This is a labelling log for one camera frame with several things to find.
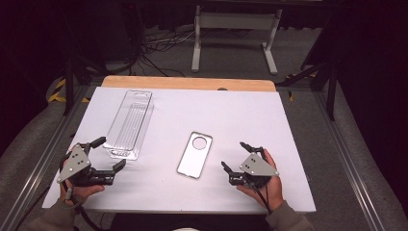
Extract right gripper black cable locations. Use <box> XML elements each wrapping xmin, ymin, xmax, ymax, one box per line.
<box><xmin>251</xmin><ymin>181</ymin><xmax>273</xmax><ymax>216</ymax></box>

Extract yellow black floor tape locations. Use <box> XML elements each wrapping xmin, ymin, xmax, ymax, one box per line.
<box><xmin>47</xmin><ymin>78</ymin><xmax>91</xmax><ymax>104</ymax></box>

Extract clear phone case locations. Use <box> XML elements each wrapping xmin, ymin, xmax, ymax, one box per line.
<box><xmin>175</xmin><ymin>131</ymin><xmax>214</xmax><ymax>180</ymax></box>

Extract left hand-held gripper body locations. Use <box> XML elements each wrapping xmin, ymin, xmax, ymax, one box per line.
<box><xmin>57</xmin><ymin>142</ymin><xmax>115</xmax><ymax>188</ymax></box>

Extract person's left hand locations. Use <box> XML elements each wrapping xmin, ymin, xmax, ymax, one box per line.
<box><xmin>60</xmin><ymin>182</ymin><xmax>106</xmax><ymax>206</ymax></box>

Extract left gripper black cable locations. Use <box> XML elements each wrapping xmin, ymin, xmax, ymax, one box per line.
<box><xmin>60</xmin><ymin>179</ymin><xmax>105</xmax><ymax>231</ymax></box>

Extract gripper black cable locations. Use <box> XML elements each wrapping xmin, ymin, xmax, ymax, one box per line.
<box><xmin>60</xmin><ymin>179</ymin><xmax>105</xmax><ymax>231</ymax></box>
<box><xmin>251</xmin><ymin>181</ymin><xmax>273</xmax><ymax>216</ymax></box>

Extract black metal stand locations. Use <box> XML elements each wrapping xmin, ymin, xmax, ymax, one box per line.
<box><xmin>277</xmin><ymin>57</ymin><xmax>341</xmax><ymax>122</ymax></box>

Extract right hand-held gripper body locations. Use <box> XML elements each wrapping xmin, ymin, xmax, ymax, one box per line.
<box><xmin>229</xmin><ymin>153</ymin><xmax>280</xmax><ymax>191</ymax></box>

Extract white table sheet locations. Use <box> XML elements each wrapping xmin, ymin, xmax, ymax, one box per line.
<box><xmin>41</xmin><ymin>86</ymin><xmax>318</xmax><ymax>215</ymax></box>

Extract person's right hand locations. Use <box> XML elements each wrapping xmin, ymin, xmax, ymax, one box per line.
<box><xmin>237</xmin><ymin>148</ymin><xmax>285</xmax><ymax>212</ymax></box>

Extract black tripod stand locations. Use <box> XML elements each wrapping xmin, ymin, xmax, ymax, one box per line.
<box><xmin>62</xmin><ymin>56</ymin><xmax>107</xmax><ymax>117</ymax></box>

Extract black floor cables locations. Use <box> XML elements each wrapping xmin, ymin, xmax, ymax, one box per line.
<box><xmin>128</xmin><ymin>25</ymin><xmax>200</xmax><ymax>79</ymax></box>

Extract aluminium floor rail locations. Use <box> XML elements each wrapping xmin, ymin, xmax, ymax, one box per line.
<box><xmin>311</xmin><ymin>90</ymin><xmax>388</xmax><ymax>231</ymax></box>
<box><xmin>0</xmin><ymin>84</ymin><xmax>94</xmax><ymax>231</ymax></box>

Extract white metal stand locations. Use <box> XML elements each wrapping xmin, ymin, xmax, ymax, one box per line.
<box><xmin>191</xmin><ymin>4</ymin><xmax>284</xmax><ymax>77</ymax></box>

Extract clear plastic blister package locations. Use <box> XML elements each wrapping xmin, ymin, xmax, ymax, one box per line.
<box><xmin>102</xmin><ymin>89</ymin><xmax>155</xmax><ymax>162</ymax></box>

